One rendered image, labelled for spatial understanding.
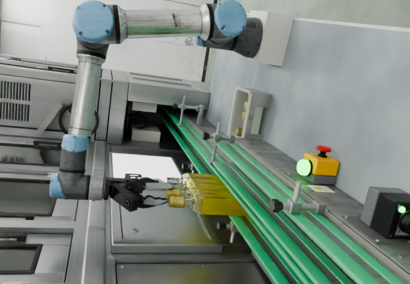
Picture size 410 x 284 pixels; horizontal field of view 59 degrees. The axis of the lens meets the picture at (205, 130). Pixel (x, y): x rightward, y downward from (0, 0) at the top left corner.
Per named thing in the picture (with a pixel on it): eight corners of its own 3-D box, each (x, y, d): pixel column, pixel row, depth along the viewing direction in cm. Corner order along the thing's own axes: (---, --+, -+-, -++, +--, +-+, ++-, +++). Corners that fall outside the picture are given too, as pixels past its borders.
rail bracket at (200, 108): (208, 127, 207) (169, 124, 200) (213, 99, 203) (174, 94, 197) (210, 130, 202) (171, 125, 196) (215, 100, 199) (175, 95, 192)
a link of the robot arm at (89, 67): (80, 19, 126) (59, 158, 125) (77, 10, 115) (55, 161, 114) (113, 26, 129) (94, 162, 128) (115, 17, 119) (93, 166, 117)
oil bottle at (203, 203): (249, 208, 121) (187, 206, 115) (252, 193, 120) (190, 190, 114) (255, 217, 116) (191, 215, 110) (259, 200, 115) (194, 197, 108)
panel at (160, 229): (172, 161, 198) (108, 156, 188) (173, 156, 197) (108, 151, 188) (221, 253, 114) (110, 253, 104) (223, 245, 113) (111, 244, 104)
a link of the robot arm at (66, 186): (50, 172, 103) (47, 201, 103) (90, 173, 107) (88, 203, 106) (53, 168, 111) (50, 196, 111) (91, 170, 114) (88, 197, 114)
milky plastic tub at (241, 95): (244, 137, 163) (226, 135, 160) (254, 88, 158) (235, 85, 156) (260, 148, 147) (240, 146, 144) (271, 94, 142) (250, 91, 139)
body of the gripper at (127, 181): (143, 173, 119) (105, 170, 116) (146, 183, 111) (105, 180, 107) (140, 195, 120) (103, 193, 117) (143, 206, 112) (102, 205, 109)
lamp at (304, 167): (302, 172, 103) (293, 172, 102) (305, 157, 102) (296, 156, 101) (310, 178, 98) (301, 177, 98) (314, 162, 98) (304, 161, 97)
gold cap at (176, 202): (185, 203, 109) (171, 203, 107) (182, 210, 111) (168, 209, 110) (183, 194, 111) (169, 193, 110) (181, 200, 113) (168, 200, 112)
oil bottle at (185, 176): (232, 189, 137) (177, 186, 131) (235, 175, 136) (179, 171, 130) (237, 195, 132) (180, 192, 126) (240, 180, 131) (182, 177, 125)
